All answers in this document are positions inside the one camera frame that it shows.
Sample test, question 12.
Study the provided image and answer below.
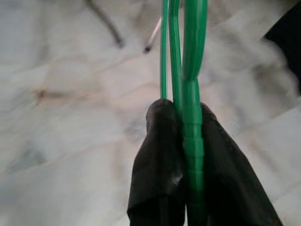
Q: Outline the marble table red edge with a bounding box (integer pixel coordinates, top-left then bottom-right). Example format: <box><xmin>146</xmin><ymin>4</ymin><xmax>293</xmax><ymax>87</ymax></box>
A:
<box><xmin>86</xmin><ymin>0</ymin><xmax>125</xmax><ymax>49</ymax></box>

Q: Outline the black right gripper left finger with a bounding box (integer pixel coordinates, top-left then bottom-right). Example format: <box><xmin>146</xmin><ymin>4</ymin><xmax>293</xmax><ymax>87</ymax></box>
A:
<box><xmin>127</xmin><ymin>98</ymin><xmax>189</xmax><ymax>226</ymax></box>

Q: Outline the green plastic hanger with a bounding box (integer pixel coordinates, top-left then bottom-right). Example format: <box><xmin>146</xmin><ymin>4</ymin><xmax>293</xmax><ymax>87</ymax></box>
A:
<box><xmin>159</xmin><ymin>0</ymin><xmax>209</xmax><ymax>226</ymax></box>

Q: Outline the silver clothes rack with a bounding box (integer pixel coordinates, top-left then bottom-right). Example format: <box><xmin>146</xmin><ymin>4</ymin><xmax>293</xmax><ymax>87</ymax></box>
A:
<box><xmin>143</xmin><ymin>17</ymin><xmax>163</xmax><ymax>54</ymax></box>

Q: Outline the black shirt red trim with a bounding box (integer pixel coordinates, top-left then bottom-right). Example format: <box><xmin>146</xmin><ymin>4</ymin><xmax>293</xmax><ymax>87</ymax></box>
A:
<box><xmin>263</xmin><ymin>0</ymin><xmax>301</xmax><ymax>54</ymax></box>

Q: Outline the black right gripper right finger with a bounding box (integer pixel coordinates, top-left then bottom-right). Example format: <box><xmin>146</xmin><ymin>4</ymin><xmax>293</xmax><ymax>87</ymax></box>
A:
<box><xmin>199</xmin><ymin>103</ymin><xmax>283</xmax><ymax>226</ymax></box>

